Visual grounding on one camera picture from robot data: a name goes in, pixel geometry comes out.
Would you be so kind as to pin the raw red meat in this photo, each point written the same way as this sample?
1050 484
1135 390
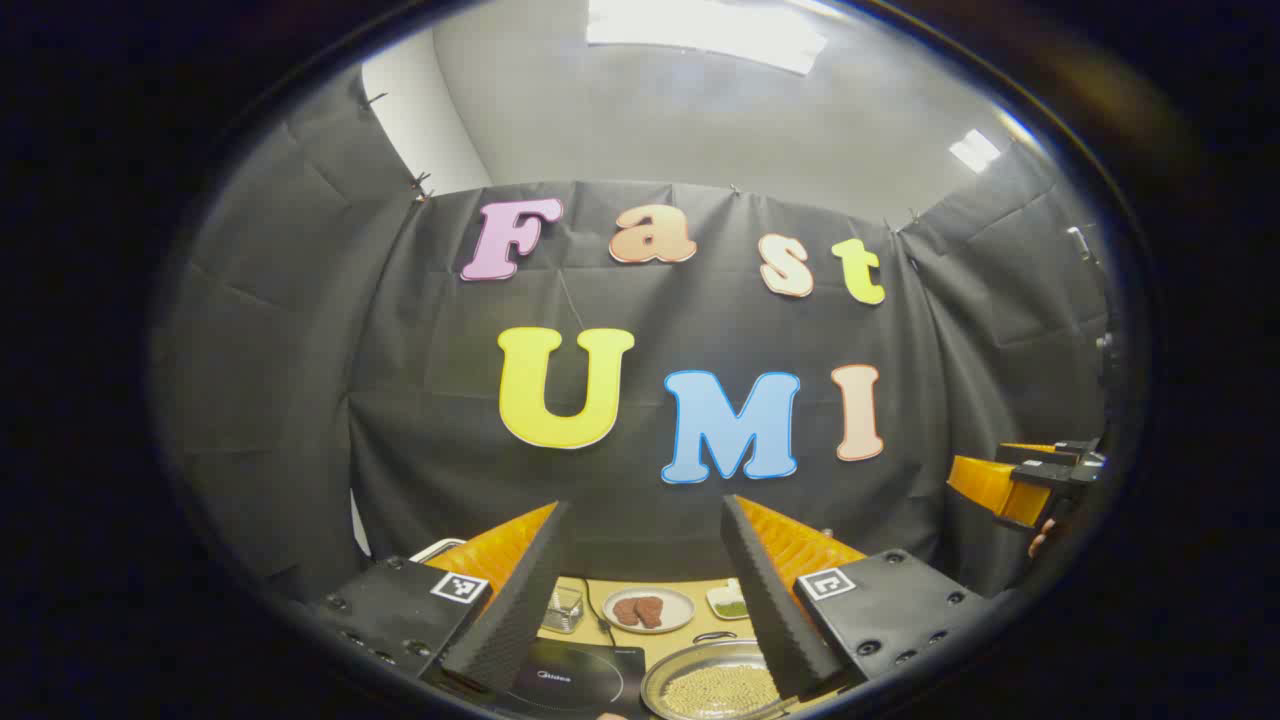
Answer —
640 610

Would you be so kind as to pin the ceiling light panel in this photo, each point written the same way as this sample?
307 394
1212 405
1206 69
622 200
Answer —
700 30
975 150

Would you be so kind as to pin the round beige plate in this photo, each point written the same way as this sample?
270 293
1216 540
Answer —
675 610

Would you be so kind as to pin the pile of green beans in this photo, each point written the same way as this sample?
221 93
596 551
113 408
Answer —
732 607

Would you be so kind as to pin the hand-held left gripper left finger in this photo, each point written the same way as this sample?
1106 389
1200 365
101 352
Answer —
520 610

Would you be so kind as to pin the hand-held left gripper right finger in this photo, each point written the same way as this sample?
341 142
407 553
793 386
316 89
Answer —
770 610

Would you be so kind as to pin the stainless steel pot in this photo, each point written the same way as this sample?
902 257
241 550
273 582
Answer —
680 665

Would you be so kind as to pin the black induction cooktop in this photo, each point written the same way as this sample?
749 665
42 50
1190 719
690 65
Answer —
580 680

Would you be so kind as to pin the white divided dish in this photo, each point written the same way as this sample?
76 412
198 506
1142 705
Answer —
722 595

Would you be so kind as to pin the pile of soybeans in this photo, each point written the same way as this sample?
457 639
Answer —
715 690

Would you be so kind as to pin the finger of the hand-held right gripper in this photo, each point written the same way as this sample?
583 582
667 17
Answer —
1070 450
990 485

